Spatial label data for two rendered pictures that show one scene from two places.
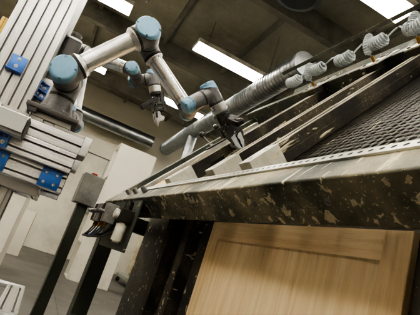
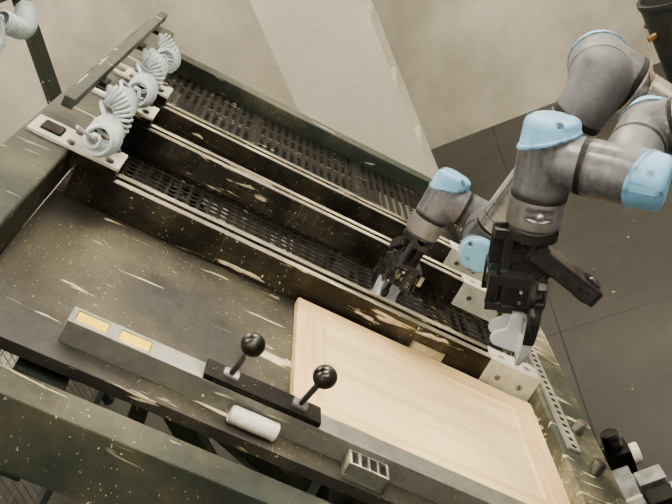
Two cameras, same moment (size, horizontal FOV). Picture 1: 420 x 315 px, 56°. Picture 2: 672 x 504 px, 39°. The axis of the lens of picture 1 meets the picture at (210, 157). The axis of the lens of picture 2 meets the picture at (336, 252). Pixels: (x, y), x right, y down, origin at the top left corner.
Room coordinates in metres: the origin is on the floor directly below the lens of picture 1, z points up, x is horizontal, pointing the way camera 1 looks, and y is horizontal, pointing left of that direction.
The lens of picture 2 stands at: (3.43, 0.84, 2.06)
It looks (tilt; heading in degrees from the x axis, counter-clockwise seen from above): 20 degrees down; 211
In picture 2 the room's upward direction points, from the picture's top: 24 degrees counter-clockwise
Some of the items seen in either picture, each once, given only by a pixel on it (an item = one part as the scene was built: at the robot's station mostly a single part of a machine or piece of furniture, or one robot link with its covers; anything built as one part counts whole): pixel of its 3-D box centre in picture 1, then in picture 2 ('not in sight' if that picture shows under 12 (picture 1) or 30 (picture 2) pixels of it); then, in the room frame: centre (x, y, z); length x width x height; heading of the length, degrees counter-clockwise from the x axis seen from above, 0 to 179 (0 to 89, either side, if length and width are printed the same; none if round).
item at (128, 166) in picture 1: (111, 214); not in sight; (6.12, 1.15, 1.03); 0.60 x 0.58 x 2.05; 19
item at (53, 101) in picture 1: (57, 106); not in sight; (1.73, 0.73, 1.09); 0.15 x 0.15 x 0.10
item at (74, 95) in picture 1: (67, 84); not in sight; (1.72, 0.73, 1.20); 0.13 x 0.12 x 0.14; 9
